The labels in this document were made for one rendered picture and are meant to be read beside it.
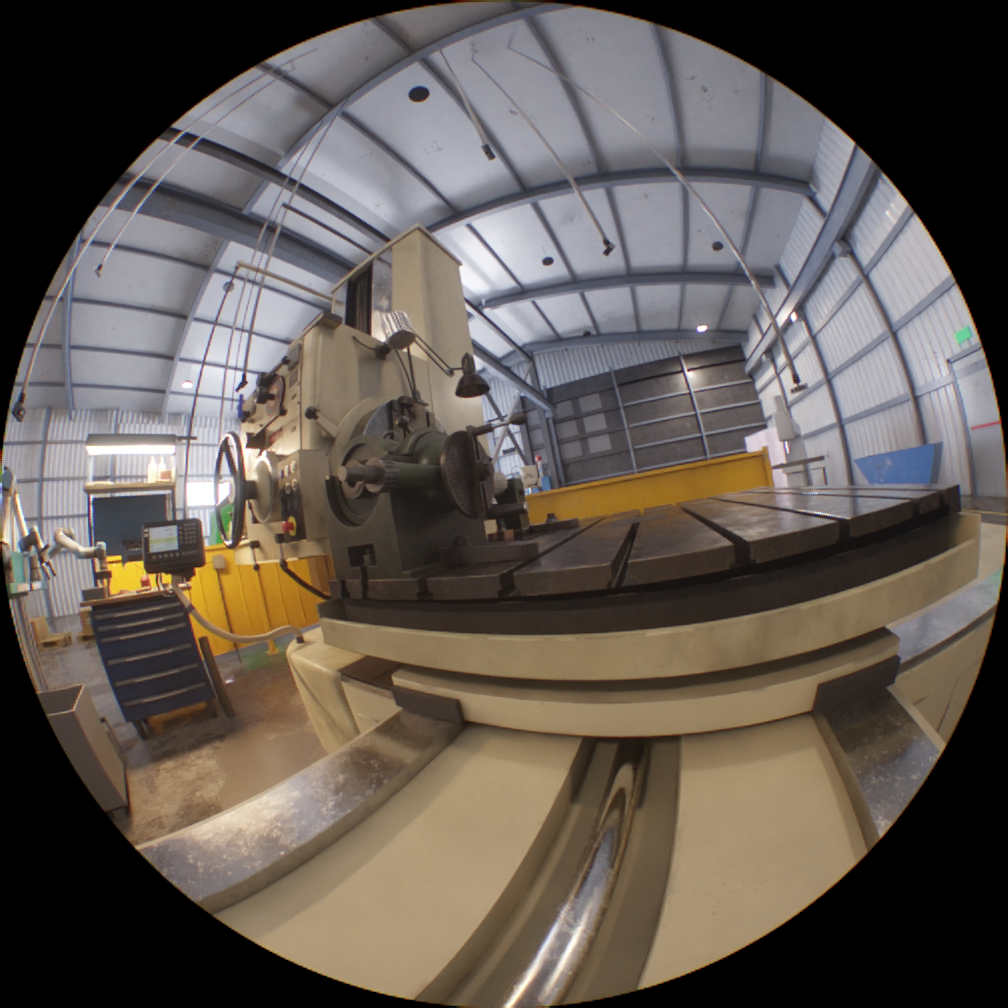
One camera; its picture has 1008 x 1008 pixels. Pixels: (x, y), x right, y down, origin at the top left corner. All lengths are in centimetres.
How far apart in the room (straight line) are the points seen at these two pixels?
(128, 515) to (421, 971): 298
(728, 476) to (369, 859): 306
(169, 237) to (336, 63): 530
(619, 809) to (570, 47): 754
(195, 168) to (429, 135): 506
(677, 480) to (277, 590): 422
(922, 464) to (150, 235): 1455
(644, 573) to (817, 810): 40
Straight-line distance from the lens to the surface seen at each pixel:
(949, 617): 122
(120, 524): 304
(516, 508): 61
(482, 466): 63
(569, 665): 44
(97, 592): 260
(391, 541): 59
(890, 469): 587
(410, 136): 803
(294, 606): 404
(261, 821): 55
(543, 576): 44
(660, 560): 41
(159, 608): 249
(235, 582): 377
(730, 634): 42
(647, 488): 293
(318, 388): 113
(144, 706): 269
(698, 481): 297
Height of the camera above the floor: 108
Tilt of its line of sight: 2 degrees up
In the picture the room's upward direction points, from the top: 10 degrees counter-clockwise
